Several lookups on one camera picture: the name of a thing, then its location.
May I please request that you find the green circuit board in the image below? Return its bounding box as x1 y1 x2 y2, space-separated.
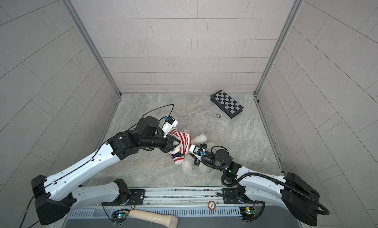
239 206 256 221
111 209 130 224

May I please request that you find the right green circuit board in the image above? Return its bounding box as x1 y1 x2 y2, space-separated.
239 206 256 221

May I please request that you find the left green circuit board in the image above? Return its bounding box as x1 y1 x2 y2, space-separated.
111 209 130 224

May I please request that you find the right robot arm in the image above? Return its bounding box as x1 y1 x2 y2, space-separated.
189 144 330 227

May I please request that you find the red white striped sweater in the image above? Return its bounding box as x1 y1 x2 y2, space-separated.
168 128 192 165

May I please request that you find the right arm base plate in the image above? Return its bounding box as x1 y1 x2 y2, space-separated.
217 187 263 205

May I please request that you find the black white checkerboard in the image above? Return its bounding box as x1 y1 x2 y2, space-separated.
210 90 244 118

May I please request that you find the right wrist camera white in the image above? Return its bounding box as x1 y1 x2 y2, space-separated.
189 144 206 157

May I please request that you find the aluminium front rail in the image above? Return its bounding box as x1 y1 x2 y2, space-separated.
67 183 287 219

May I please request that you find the beige wooden handle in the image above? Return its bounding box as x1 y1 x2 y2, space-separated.
128 210 179 228

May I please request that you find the round red white sticker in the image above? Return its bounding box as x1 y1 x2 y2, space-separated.
207 200 216 211

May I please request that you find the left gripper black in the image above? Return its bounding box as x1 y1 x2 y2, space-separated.
139 134 184 155

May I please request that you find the white teddy bear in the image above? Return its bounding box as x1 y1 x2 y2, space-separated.
168 129 209 178

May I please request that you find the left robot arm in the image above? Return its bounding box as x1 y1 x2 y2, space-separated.
31 116 178 226

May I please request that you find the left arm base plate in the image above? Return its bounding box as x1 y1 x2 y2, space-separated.
102 189 146 206

